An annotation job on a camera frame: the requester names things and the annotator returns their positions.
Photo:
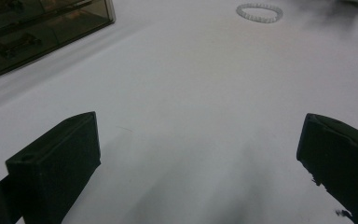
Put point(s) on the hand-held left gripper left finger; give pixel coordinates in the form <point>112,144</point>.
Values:
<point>59,161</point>

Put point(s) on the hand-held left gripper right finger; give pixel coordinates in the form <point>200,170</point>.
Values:
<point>345,165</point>

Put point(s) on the smoky transparent drawer box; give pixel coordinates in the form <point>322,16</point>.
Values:
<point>34,34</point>

